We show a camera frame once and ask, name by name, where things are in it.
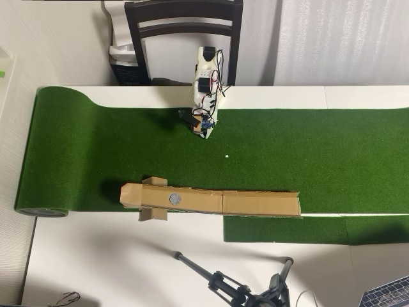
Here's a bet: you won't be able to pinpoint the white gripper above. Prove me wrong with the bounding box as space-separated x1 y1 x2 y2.
190 95 222 139

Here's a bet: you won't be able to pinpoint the brown cardboard ramp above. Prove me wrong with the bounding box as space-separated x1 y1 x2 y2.
120 176 303 222

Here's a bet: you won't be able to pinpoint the dark blue box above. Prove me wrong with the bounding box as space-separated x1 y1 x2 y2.
110 61 151 86

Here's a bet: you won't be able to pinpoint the long green putting mat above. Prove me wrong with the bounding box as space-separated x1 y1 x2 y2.
14 85 409 219

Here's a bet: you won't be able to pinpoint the dark wooden chair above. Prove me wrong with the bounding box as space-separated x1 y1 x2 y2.
123 0 244 88

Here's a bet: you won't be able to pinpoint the small green turf piece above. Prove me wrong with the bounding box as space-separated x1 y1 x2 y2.
222 214 409 246

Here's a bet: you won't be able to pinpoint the white foam packaging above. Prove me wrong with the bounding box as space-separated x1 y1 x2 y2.
101 0 145 65

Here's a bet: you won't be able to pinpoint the black tripod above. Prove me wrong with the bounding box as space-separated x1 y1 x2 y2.
172 251 295 307

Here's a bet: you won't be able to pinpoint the white curtain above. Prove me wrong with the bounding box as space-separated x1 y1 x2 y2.
273 0 409 86

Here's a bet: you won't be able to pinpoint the gray laptop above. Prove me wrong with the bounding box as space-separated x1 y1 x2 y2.
357 276 409 307

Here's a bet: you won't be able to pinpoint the red and black servo wires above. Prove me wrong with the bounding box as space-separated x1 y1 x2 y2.
198 49 229 113

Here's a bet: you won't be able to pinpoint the thin white cable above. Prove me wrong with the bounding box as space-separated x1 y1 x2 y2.
295 290 319 307

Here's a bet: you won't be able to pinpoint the thin black wire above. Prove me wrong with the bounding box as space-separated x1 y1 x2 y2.
56 291 81 305

